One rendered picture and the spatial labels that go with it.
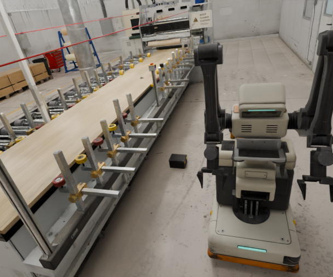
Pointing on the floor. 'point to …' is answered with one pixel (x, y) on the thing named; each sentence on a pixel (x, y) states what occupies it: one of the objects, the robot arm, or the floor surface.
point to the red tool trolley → (55, 60)
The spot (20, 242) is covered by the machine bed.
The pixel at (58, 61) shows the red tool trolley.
